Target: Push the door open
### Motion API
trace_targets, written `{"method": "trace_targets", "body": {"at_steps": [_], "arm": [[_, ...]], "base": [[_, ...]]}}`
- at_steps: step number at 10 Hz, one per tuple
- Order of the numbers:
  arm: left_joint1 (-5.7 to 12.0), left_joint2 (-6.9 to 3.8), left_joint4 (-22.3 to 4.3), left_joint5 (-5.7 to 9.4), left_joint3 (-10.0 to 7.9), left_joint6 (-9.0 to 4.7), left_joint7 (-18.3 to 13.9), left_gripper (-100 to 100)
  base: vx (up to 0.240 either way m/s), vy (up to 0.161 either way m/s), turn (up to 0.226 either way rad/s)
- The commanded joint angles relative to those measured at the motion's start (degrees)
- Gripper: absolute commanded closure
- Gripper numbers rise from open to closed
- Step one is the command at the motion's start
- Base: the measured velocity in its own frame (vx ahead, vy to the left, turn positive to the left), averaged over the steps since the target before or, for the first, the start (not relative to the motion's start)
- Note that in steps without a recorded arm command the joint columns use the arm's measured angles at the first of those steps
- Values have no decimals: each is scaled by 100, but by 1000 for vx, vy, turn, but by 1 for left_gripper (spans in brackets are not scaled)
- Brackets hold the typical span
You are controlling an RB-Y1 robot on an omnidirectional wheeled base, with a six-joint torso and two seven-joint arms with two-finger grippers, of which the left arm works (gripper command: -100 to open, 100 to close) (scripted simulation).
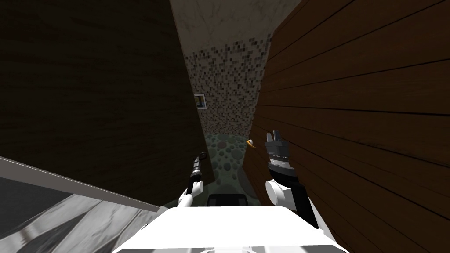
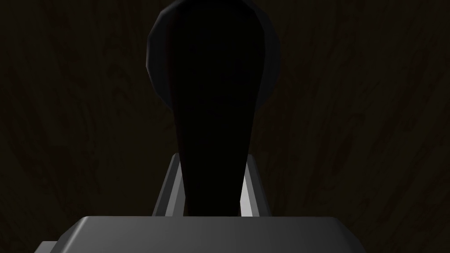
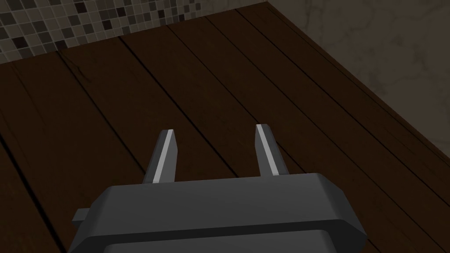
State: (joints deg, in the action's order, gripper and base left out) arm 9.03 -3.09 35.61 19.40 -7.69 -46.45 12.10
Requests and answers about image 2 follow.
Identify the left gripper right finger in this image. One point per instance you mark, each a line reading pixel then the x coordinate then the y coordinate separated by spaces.
pixel 252 196

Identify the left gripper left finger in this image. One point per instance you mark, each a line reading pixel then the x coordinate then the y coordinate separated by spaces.
pixel 168 196

